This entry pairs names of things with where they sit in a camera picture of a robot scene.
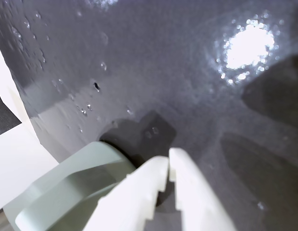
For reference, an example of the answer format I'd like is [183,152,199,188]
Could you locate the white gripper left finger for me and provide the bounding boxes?
[84,155,170,231]

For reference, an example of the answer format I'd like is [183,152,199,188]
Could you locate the white board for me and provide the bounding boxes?
[0,39,61,211]

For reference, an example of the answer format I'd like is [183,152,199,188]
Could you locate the glossy black mat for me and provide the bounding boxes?
[0,0,298,231]

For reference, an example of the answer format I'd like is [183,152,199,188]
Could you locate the stainless steel cup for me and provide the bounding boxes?
[3,141,138,231]

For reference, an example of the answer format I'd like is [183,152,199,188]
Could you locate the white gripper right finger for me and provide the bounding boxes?
[169,147,237,231]

